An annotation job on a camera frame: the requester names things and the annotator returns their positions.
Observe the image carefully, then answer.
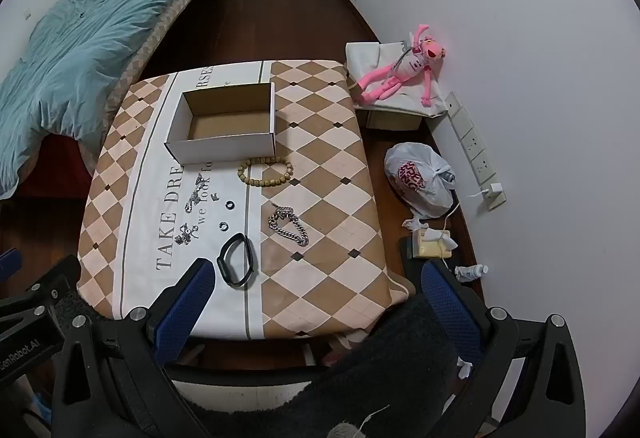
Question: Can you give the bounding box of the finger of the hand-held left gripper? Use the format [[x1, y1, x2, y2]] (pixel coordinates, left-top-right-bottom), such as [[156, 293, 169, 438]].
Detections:
[[0, 248, 24, 286], [0, 254, 96, 344]]

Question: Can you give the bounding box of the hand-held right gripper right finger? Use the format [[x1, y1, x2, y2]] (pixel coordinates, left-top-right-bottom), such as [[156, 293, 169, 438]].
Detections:
[[421, 259, 588, 438]]

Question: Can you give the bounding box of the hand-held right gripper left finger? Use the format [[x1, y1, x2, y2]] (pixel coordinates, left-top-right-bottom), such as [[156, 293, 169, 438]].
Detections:
[[50, 258, 217, 438]]

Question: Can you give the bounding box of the black fitness band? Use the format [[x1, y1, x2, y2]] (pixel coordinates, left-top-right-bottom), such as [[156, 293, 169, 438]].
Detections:
[[215, 232, 258, 290]]

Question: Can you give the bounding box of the silver chain bracelet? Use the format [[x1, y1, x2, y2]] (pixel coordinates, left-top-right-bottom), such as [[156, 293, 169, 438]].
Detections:
[[267, 205, 311, 248]]

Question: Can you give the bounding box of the wooden bead bracelet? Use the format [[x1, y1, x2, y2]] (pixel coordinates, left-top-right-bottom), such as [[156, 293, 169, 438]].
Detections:
[[237, 157, 294, 189]]

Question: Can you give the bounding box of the white cardboard box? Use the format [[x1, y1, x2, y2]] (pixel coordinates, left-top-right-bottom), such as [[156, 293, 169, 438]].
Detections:
[[164, 82, 277, 165]]

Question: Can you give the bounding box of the small white bottle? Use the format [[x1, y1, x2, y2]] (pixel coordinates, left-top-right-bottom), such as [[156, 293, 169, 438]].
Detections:
[[454, 264, 490, 283]]

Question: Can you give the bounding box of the black flat object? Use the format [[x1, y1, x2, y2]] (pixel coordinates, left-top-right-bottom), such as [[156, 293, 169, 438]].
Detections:
[[397, 238, 436, 279]]

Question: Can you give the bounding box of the yellow small box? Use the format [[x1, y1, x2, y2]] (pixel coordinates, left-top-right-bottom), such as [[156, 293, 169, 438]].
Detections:
[[410, 228, 453, 261]]

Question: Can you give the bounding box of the crumpled white tissue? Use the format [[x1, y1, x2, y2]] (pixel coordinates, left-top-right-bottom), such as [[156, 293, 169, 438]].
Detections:
[[402, 217, 458, 249]]

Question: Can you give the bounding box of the white plastic bag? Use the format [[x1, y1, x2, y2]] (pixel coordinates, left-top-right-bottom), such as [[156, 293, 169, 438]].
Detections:
[[384, 142, 457, 220]]

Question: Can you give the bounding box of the checkered brown tablecloth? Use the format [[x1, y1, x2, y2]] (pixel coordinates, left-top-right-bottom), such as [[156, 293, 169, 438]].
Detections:
[[76, 60, 416, 354]]

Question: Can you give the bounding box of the blue duvet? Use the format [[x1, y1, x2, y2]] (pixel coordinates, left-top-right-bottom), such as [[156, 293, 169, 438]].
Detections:
[[0, 0, 226, 199]]

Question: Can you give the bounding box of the pink plush toy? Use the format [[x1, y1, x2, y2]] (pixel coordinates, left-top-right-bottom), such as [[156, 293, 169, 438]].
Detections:
[[356, 24, 447, 108]]

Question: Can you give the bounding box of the white charger cable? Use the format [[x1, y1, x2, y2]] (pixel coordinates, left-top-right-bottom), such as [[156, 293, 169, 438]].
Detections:
[[440, 190, 493, 264]]

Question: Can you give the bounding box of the white wall outlet strip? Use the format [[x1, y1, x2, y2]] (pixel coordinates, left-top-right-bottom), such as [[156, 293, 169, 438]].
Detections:
[[446, 90, 507, 211]]

